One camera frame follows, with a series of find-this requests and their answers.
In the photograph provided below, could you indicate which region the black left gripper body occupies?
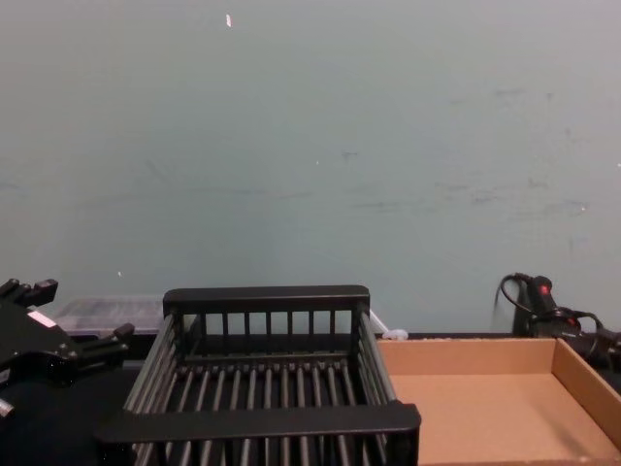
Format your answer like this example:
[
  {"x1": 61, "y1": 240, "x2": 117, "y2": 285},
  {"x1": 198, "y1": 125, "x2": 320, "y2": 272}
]
[{"x1": 0, "y1": 294, "x2": 82, "y2": 388}]

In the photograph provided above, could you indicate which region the clear plastic case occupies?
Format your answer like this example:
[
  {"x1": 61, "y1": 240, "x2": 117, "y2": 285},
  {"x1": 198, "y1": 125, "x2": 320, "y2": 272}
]
[{"x1": 50, "y1": 296, "x2": 169, "y2": 338}]

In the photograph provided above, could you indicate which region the black table cloth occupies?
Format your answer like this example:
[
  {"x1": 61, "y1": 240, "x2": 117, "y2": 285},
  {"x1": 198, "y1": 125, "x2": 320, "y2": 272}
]
[{"x1": 0, "y1": 329, "x2": 621, "y2": 466}]

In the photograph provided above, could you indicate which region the black rack with steel bars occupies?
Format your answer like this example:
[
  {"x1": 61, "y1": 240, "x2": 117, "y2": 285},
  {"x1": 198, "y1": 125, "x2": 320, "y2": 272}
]
[{"x1": 94, "y1": 285, "x2": 422, "y2": 466}]

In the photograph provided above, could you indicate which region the small white three-armed plastic piece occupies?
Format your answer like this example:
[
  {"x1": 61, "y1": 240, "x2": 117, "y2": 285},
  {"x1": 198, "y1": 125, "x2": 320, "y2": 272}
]
[{"x1": 369, "y1": 309, "x2": 409, "y2": 342}]

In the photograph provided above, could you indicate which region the shallow brown cardboard tray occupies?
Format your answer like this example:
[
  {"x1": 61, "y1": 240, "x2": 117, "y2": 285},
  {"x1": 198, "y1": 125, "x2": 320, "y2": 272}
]
[{"x1": 376, "y1": 337, "x2": 621, "y2": 466}]

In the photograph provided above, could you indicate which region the plain pale wall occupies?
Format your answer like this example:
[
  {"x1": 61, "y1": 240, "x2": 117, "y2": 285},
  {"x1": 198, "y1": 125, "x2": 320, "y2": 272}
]
[{"x1": 0, "y1": 0, "x2": 621, "y2": 341}]

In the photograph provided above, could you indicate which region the black corded tool red switch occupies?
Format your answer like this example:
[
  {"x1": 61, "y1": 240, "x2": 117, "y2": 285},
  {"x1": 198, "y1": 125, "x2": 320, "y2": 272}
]
[{"x1": 494, "y1": 273, "x2": 621, "y2": 375}]

